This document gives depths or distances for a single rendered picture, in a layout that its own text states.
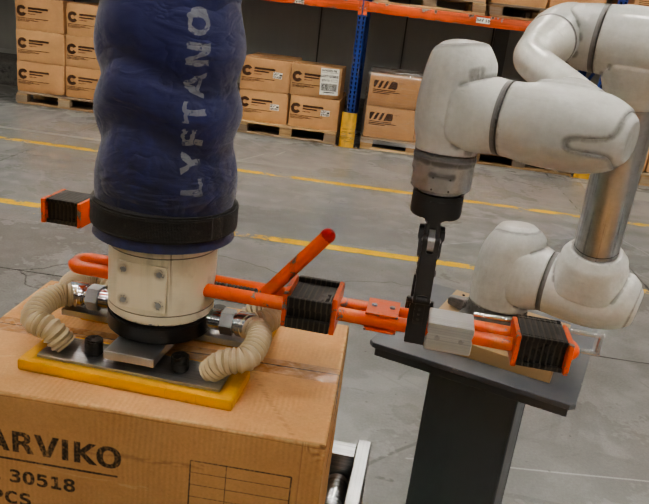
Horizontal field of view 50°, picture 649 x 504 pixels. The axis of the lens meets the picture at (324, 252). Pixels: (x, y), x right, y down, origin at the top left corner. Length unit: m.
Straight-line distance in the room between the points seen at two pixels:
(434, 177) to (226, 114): 0.31
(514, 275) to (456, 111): 0.86
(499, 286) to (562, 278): 0.16
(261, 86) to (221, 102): 7.31
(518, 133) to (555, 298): 0.87
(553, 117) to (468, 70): 0.13
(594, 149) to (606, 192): 0.67
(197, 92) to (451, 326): 0.50
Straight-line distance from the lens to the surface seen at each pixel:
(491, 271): 1.78
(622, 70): 1.46
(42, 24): 9.13
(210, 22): 0.99
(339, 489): 1.59
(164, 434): 1.05
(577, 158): 0.94
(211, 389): 1.06
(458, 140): 0.97
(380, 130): 8.17
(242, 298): 1.10
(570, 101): 0.94
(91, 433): 1.09
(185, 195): 1.01
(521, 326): 1.10
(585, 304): 1.74
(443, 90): 0.97
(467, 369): 1.71
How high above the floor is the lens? 1.52
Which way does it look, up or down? 19 degrees down
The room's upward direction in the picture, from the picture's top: 7 degrees clockwise
